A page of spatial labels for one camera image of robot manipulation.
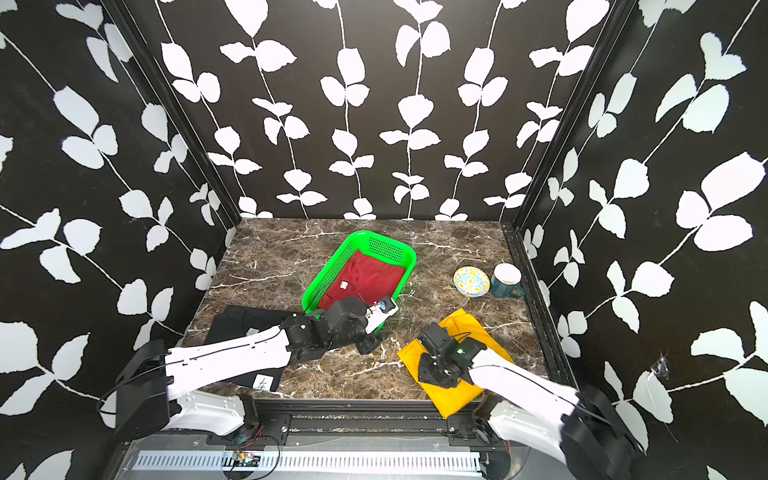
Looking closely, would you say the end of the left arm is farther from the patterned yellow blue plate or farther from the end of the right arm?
the patterned yellow blue plate

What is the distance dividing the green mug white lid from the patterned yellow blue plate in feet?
0.16

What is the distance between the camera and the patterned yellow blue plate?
1020mm

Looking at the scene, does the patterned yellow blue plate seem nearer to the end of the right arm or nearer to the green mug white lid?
the green mug white lid

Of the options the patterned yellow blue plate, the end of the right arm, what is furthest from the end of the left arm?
the patterned yellow blue plate

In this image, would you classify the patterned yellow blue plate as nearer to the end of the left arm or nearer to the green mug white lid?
the green mug white lid

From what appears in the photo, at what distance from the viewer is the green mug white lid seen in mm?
927
